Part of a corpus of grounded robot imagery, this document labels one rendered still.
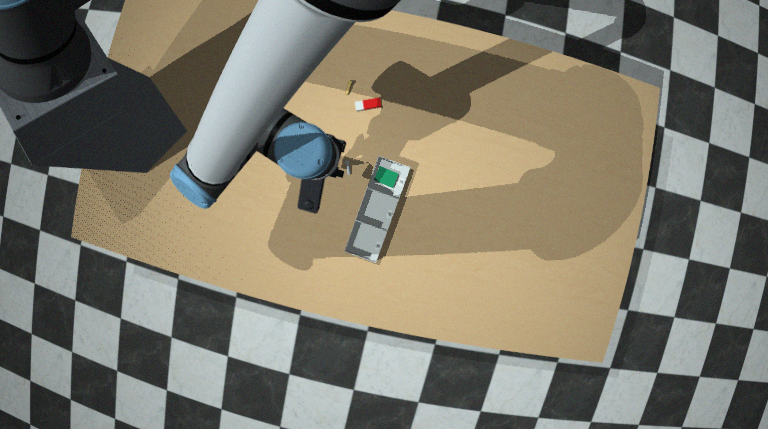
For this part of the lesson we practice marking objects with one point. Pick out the red and white eraser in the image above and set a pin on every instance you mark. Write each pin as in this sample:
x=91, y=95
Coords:
x=368, y=104

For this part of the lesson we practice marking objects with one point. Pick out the green rectangular block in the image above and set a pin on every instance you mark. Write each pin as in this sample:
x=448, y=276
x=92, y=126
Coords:
x=386, y=176

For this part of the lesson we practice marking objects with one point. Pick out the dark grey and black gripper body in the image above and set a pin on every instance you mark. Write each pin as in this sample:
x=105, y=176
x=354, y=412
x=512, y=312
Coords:
x=338, y=143

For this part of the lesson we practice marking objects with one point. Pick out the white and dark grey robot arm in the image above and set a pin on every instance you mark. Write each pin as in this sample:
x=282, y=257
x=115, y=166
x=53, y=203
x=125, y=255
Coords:
x=280, y=46

